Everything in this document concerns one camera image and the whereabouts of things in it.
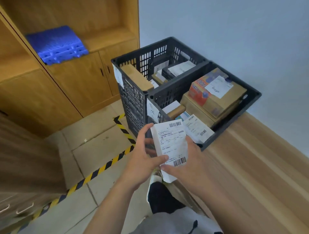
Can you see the yellow black hazard tape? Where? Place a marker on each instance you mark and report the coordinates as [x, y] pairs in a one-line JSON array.
[[106, 166]]

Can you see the person's black trouser leg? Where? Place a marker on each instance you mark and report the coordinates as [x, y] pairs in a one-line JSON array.
[[163, 197]]

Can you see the person's left hand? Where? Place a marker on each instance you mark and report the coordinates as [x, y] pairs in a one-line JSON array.
[[137, 161]]

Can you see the plain brown cardboard box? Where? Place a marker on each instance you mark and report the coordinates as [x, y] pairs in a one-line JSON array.
[[136, 77]]

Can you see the small brown cardboard box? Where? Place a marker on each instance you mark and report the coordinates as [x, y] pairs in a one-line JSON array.
[[176, 112]]

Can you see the black parcel with white label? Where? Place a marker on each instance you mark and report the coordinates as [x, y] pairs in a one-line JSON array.
[[179, 68]]

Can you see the person's left forearm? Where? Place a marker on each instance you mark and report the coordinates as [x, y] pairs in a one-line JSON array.
[[108, 207]]

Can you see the person's right thumb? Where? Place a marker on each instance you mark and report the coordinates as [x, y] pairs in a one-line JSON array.
[[170, 170]]

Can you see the small tan labelled parcel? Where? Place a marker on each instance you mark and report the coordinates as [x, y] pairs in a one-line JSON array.
[[158, 78]]

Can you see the dark wooden drawer cabinet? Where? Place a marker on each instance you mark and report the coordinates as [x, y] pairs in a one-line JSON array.
[[26, 164]]

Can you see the person's white shoe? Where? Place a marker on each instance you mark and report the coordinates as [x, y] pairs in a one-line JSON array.
[[155, 177]]

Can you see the white labelled parcel box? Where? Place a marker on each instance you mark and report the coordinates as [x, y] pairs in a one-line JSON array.
[[170, 144]]

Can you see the low black plastic crate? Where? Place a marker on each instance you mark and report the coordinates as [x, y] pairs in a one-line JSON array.
[[229, 123]]

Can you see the person's grey shirt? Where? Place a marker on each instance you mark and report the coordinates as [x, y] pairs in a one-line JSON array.
[[173, 223]]

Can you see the handwritten paper tag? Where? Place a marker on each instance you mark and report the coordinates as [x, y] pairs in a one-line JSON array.
[[152, 110], [118, 76]]

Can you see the person's right hand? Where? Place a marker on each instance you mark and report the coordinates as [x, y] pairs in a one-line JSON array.
[[193, 171]]

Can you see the person's left thumb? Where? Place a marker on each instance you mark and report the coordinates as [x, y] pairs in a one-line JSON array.
[[159, 160]]

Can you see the white bag parcel with barcodes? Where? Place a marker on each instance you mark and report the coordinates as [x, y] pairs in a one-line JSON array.
[[199, 130]]

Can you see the tall black plastic crate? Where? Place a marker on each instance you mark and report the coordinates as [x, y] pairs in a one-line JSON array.
[[135, 101]]

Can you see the orange blue printed cardboard box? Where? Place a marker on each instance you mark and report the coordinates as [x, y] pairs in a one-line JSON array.
[[210, 98]]

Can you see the wooden cabinet with shelf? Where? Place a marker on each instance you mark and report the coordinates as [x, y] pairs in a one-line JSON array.
[[79, 79]]

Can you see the blue plastic grid pallet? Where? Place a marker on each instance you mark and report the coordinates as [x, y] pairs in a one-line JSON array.
[[56, 45]]

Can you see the large flat brown cardboard box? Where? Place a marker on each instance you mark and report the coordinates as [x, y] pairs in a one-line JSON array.
[[198, 112]]

